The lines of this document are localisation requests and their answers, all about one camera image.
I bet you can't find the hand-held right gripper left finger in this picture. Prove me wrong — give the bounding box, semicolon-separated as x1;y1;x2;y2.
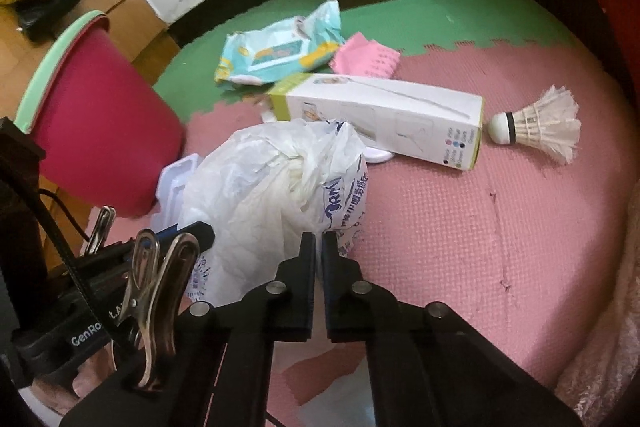
60;231;318;427

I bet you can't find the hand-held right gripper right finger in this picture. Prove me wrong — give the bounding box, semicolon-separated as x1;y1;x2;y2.
321;231;583;427

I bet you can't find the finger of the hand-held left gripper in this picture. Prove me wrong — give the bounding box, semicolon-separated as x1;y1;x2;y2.
160;221;216;253

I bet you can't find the white plastic tray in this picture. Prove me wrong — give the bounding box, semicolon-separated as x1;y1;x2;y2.
152;155;201;228

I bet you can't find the white plastic bag blue print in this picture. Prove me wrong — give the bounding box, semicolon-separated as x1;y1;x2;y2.
177;118;377;427

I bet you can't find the red bucket with green rim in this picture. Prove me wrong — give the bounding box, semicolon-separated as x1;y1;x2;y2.
14;9;187;218

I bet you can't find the white box with green end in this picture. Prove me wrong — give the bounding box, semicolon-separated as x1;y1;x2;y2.
265;74;486;171

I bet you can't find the blue yellow wet wipes packet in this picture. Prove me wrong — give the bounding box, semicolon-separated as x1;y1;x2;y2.
214;0;347;88

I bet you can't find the pink paper note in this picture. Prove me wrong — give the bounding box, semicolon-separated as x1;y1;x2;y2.
329;32;402;80

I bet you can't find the white feather shuttlecock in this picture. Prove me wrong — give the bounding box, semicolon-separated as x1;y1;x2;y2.
488;84;582;166

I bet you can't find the metal spring clip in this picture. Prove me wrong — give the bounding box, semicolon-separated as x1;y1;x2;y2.
112;229;201;390
82;206;117;255

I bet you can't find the small white plastic piece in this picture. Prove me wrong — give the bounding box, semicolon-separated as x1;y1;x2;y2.
362;146;396;165

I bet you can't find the light wooden wardrobe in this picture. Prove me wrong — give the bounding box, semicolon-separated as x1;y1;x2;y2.
0;0;181;258

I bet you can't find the black object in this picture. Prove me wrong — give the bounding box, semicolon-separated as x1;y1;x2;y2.
14;0;86;42

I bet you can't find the green foam mat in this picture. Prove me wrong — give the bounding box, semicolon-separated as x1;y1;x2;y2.
152;0;606;118

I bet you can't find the pink fluffy blanket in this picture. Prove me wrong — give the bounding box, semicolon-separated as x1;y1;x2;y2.
555;247;640;427

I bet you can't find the black braided cable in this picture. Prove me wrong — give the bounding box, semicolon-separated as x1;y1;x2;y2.
30;189;126;308

